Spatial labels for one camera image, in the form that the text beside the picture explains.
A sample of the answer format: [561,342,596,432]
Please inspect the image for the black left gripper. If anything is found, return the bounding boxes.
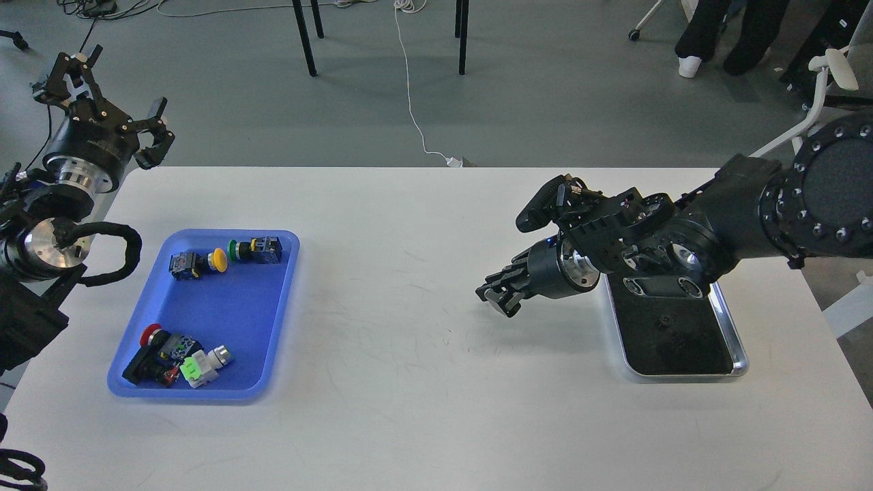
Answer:
[31,46,175,194]

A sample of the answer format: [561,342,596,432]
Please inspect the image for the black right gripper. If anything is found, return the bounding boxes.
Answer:
[476,237,601,318]

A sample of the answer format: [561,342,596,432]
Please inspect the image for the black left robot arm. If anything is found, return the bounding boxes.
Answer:
[1,46,175,371]

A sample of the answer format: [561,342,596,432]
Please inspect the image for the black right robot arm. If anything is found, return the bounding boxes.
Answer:
[476,110,872,317]

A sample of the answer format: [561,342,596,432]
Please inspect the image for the silver metal tray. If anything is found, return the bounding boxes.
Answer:
[602,276,749,383]

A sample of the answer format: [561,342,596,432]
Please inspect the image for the blue plastic tray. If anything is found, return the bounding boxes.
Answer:
[107,228,300,401]

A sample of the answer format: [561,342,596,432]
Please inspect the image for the black table leg left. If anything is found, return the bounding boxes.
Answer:
[292,0,325,78]

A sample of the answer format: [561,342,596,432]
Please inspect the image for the black table leg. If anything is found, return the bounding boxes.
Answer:
[454,0,470,76]
[292,0,325,78]

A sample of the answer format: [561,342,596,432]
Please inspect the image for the black table leg right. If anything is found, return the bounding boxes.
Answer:
[454,0,470,76]

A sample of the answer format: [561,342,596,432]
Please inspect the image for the person legs black trousers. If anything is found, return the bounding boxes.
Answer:
[674,0,792,78]

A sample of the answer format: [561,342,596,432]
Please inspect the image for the black floor cable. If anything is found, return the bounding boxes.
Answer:
[20,0,159,178]

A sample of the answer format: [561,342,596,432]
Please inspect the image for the yellow push button switch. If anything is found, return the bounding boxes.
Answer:
[168,248,230,281]

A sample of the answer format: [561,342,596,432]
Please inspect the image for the green push button switch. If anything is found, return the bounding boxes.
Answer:
[226,236,283,264]

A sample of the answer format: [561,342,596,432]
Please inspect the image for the red emergency stop switch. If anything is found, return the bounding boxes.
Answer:
[122,323,203,387]

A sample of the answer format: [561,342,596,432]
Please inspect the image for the white green selector switch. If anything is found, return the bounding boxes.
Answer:
[179,345,234,389]

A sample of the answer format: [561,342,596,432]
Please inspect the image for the white floor cable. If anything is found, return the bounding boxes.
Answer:
[393,0,462,167]

